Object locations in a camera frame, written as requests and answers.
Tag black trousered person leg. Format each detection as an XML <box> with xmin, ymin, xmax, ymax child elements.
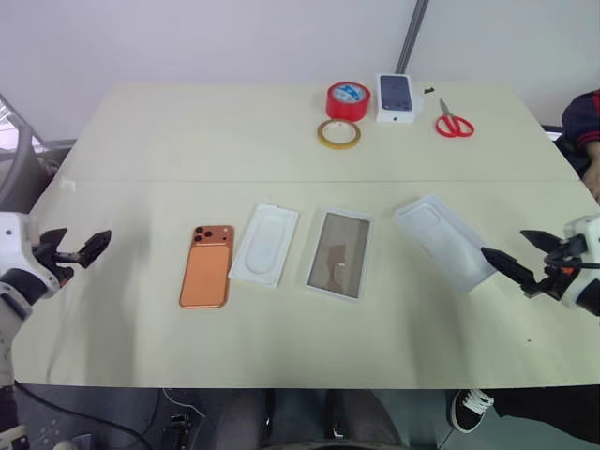
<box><xmin>490</xmin><ymin>386</ymin><xmax>600</xmax><ymax>445</ymax></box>

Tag red handled scissors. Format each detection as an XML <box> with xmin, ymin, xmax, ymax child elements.
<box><xmin>434</xmin><ymin>97</ymin><xmax>475</xmax><ymax>139</ymax></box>

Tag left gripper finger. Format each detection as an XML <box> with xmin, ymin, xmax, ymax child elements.
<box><xmin>38</xmin><ymin>227</ymin><xmax>68</xmax><ymax>255</ymax></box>
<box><xmin>76</xmin><ymin>229</ymin><xmax>113</xmax><ymax>270</ymax></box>

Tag black floor device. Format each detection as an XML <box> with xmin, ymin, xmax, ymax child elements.
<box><xmin>162</xmin><ymin>411</ymin><xmax>194</xmax><ymax>450</ymax></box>

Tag red tape roll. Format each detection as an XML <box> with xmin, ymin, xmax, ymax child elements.
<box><xmin>325</xmin><ymin>81</ymin><xmax>371</xmax><ymax>122</ymax></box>

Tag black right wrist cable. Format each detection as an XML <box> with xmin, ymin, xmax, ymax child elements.
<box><xmin>542</xmin><ymin>250</ymin><xmax>600</xmax><ymax>273</ymax></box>

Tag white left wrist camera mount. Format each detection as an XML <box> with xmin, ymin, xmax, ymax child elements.
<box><xmin>0</xmin><ymin>212</ymin><xmax>61</xmax><ymax>301</ymax></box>

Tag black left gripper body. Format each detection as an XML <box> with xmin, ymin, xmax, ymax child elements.
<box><xmin>32</xmin><ymin>236</ymin><xmax>82</xmax><ymax>289</ymax></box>

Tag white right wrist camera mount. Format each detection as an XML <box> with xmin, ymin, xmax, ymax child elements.
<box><xmin>561</xmin><ymin>214</ymin><xmax>600</xmax><ymax>310</ymax></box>

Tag white floor cable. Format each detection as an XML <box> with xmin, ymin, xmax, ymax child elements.
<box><xmin>160</xmin><ymin>387</ymin><xmax>208</xmax><ymax>419</ymax></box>

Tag black and white sneaker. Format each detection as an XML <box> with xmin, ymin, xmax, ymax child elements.
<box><xmin>450</xmin><ymin>387</ymin><xmax>496</xmax><ymax>434</ymax></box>

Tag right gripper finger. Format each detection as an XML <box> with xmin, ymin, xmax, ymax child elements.
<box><xmin>519</xmin><ymin>229</ymin><xmax>560</xmax><ymax>253</ymax></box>
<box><xmin>480</xmin><ymin>246</ymin><xmax>537</xmax><ymax>294</ymax></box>

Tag black floor cable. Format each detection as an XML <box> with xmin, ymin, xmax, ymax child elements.
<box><xmin>12</xmin><ymin>380</ymin><xmax>158</xmax><ymax>450</ymax></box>

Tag orange smartphone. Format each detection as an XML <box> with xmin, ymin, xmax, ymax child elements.
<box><xmin>178</xmin><ymin>224</ymin><xmax>235</xmax><ymax>310</ymax></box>

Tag bystander bare hand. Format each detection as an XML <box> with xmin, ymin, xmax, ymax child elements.
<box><xmin>582</xmin><ymin>139</ymin><xmax>600</xmax><ymax>204</ymax></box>

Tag white plastic phone tray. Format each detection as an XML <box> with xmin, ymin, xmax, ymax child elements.
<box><xmin>227</xmin><ymin>202</ymin><xmax>301</xmax><ymax>289</ymax></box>

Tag white box bottom tray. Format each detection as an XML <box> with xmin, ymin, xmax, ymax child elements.
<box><xmin>306</xmin><ymin>205</ymin><xmax>377</xmax><ymax>307</ymax></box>

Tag grey metal post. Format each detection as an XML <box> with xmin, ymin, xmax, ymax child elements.
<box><xmin>395</xmin><ymin>0</ymin><xmax>431</xmax><ymax>76</ymax></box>

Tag grey metal chair frame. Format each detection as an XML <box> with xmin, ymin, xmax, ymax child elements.
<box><xmin>0</xmin><ymin>92</ymin><xmax>79</xmax><ymax>212</ymax></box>

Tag white printed phone box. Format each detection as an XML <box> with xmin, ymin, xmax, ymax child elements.
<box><xmin>374</xmin><ymin>72</ymin><xmax>425</xmax><ymax>126</ymax></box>

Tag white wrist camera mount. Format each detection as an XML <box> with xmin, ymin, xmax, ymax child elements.
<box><xmin>561</xmin><ymin>214</ymin><xmax>600</xmax><ymax>310</ymax></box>
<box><xmin>0</xmin><ymin>212</ymin><xmax>61</xmax><ymax>301</ymax></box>

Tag white phone box lid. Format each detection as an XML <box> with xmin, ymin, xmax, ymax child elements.
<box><xmin>393</xmin><ymin>193</ymin><xmax>498</xmax><ymax>294</ymax></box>

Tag yellow tape roll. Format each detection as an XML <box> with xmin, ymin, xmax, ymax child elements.
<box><xmin>316</xmin><ymin>117</ymin><xmax>363</xmax><ymax>151</ymax></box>

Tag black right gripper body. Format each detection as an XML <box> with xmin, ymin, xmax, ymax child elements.
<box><xmin>523</xmin><ymin>233</ymin><xmax>590</xmax><ymax>302</ymax></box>

